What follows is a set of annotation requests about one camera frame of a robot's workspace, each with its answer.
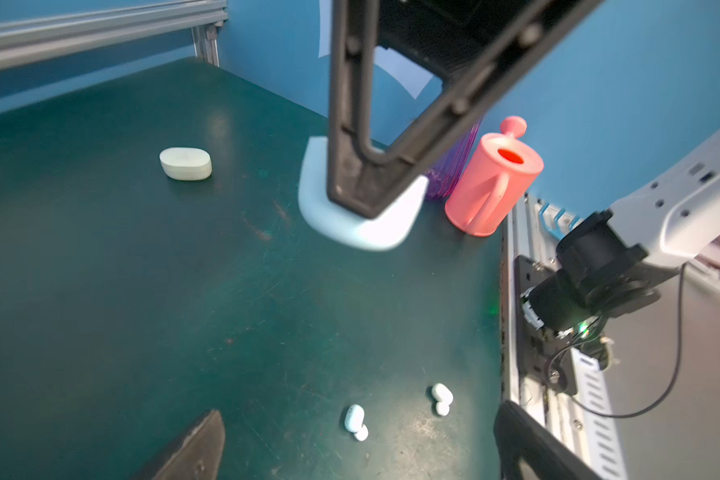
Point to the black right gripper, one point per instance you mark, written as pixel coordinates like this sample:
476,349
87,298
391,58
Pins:
478,49

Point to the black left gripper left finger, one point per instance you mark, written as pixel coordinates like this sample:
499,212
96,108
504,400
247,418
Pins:
195,453

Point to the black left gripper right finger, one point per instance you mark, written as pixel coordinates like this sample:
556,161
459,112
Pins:
520,438

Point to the light blue earbud charging case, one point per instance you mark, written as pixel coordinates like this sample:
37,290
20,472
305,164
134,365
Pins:
383,233

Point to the light blue earbud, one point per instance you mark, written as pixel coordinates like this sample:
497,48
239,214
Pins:
354,422

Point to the white earbud charging case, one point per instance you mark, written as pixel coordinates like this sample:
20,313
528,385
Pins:
186,163

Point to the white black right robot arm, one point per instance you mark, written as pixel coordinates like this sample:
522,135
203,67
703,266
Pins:
610,264

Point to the white earbud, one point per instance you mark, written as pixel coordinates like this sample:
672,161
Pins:
443,398

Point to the pink toy watering can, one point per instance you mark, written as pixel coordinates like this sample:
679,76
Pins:
498,174

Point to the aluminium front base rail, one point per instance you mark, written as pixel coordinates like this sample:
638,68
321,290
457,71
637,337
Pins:
562,389

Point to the aluminium right corner post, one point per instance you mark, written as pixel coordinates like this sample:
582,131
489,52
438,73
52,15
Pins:
205,40

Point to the aluminium back frame rail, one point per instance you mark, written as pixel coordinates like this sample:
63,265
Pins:
30,41

